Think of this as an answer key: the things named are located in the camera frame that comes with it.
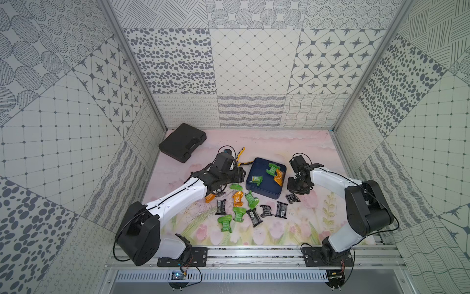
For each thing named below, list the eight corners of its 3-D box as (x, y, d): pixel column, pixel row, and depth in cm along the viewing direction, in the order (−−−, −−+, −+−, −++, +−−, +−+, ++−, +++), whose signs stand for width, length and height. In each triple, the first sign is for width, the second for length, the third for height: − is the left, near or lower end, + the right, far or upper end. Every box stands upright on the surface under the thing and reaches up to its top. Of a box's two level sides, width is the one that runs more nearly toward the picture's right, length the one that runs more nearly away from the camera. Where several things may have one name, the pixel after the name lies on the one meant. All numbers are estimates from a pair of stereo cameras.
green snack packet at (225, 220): (216, 232, 82) (216, 231, 81) (218, 216, 87) (217, 214, 85) (232, 232, 82) (232, 231, 81) (232, 216, 87) (232, 214, 85)
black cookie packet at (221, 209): (215, 214, 87) (215, 213, 86) (217, 201, 92) (216, 199, 90) (226, 214, 87) (225, 213, 86) (226, 201, 92) (226, 199, 90)
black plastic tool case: (158, 151, 109) (155, 147, 106) (185, 127, 123) (183, 122, 120) (183, 164, 103) (181, 160, 100) (208, 137, 117) (207, 132, 114)
